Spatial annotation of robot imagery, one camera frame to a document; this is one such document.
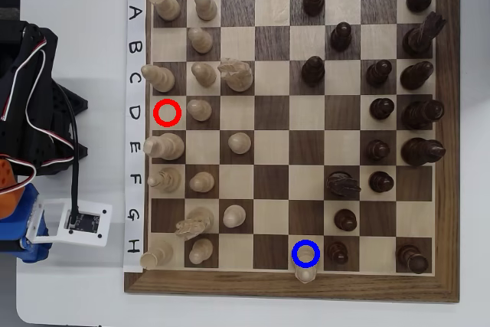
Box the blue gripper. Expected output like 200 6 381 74
0 183 51 264

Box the light wooden queen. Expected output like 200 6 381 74
293 246 319 285

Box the light wooden rook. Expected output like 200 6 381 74
139 240 175 270
148 0 181 23

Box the light wooden bishop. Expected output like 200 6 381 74
147 167 181 194
140 64 176 93

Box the light wooden king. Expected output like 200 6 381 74
143 132 186 162

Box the light wooden knight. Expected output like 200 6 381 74
217 57 255 93
175 206 215 242

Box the light wooden pawn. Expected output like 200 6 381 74
188 237 214 266
191 61 218 89
188 172 216 193
227 132 253 155
193 0 218 21
222 204 247 229
186 99 213 123
187 27 214 55

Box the white paper strip with letters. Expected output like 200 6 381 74
122 0 149 273

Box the wooden chessboard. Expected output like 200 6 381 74
123 0 461 304

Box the dark wooden pawn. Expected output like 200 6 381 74
368 171 395 194
325 241 350 266
365 59 393 87
301 56 326 88
330 21 353 53
369 97 396 120
302 0 325 18
366 139 392 162
333 208 358 232

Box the dark wooden knight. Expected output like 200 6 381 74
325 172 362 201
402 11 447 56

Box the dark wooden king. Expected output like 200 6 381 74
400 137 447 168

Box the dark wooden queen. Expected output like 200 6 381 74
400 99 446 131

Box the dark wooden bishop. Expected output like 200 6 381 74
400 60 435 90

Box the white red servo wire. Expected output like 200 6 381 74
0 35 77 195

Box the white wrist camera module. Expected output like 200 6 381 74
25 197 113 248

